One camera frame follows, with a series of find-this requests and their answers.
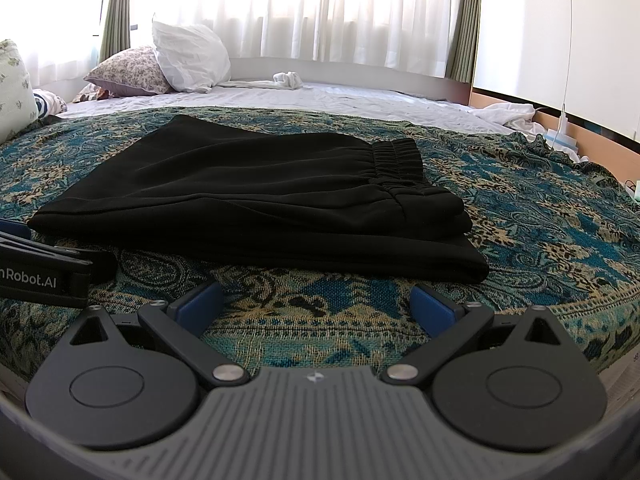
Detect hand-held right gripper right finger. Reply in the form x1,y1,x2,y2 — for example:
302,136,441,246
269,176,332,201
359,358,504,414
380,284,562,387

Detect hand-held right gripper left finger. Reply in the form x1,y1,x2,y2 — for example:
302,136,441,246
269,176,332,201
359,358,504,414
69,281,251,387

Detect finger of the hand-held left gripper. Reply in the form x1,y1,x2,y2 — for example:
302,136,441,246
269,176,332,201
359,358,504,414
0,218,95,267

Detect black pants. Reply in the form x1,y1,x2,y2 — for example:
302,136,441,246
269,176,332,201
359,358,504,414
27,114,491,284

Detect teal patterned blanket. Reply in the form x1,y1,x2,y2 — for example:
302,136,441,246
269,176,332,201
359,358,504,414
0,105,640,386

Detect striped cloth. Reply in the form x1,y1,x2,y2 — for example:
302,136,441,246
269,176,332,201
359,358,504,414
32,88,69,117

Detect leaf print cushion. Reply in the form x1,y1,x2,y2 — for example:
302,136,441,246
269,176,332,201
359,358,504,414
0,38,40,145

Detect pink floral cloth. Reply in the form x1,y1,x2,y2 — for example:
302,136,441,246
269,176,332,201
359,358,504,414
71,83,115,104

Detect floral pillow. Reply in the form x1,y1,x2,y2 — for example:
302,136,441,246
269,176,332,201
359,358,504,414
83,46,174,97

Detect crumpled white cloth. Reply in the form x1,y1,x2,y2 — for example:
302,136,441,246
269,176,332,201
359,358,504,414
474,102,552,137

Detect light blue box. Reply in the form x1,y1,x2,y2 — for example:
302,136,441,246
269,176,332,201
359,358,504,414
544,114,582,155

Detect white bed sheet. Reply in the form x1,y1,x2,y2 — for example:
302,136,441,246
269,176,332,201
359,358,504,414
59,79,553,136

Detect wooden bed side board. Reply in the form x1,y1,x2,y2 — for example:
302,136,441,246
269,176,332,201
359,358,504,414
470,87,640,187

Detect green curtain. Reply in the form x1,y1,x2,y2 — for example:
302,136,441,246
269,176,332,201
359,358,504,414
444,0,484,84
98,0,132,64

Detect small white cloth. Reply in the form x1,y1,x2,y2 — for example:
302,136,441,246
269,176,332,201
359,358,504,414
272,70,304,91

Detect white pillow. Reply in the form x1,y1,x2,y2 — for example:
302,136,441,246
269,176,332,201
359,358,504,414
151,20,232,94

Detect grey bed headboard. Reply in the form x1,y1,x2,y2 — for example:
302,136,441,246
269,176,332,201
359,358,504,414
229,56,474,107

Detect white sheer curtain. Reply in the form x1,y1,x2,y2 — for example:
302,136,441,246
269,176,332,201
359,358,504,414
20,0,482,80

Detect white cable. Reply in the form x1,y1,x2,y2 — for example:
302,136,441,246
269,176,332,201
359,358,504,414
559,0,577,128

